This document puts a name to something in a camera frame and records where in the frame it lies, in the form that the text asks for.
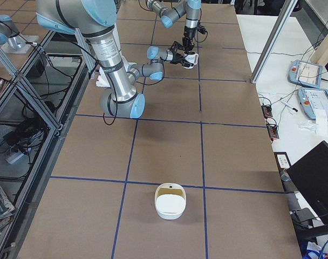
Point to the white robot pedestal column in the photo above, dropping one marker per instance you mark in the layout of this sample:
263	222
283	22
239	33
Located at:
101	79

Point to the teach pendant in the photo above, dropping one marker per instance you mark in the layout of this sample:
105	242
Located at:
312	99
305	74

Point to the orange usb hub far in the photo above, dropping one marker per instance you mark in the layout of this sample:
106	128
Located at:
267	111

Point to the orange usb hub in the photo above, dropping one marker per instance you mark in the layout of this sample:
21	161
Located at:
267	111
272	129

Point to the black laptop monitor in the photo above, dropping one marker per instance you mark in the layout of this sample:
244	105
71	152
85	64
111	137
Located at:
310	176

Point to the near teach pendant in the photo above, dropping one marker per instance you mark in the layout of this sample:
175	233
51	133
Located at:
312	99

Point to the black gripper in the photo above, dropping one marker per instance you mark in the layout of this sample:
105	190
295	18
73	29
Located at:
188	33
176	56

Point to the orange usb hub near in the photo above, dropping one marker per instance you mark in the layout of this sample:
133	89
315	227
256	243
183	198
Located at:
272	129

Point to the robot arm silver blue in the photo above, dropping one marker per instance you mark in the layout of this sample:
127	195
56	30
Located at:
96	21
191	9

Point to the white mug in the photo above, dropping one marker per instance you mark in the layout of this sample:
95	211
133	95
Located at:
192	58

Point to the aluminium frame post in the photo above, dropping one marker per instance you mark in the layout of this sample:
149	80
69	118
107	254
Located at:
283	10

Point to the crumpled white paper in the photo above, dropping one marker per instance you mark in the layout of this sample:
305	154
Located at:
309	125

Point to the far teach pendant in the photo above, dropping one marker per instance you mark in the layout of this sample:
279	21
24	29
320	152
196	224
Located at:
305	74

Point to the black marker pen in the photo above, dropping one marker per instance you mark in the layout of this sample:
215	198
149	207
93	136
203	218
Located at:
288	105

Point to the white paper slip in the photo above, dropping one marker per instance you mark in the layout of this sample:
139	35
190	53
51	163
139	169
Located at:
321	123

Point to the white cream bin container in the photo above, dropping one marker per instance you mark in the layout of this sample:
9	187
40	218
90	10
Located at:
170	201

